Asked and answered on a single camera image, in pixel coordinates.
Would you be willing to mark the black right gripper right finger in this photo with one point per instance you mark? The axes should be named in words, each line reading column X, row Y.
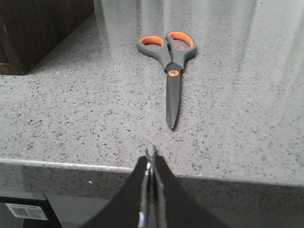
column 174, row 206

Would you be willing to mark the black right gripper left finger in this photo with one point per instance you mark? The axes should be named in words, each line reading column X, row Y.
column 129, row 208

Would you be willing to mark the grey orange handled scissors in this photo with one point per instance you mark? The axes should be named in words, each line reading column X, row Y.
column 172, row 52

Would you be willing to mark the dark wooden drawer cabinet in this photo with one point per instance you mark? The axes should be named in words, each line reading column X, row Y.
column 30, row 29

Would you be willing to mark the white QR code label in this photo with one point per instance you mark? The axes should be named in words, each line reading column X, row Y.
column 26, row 211

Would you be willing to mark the black appliance under counter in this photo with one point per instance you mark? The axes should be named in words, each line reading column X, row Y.
column 7, row 220

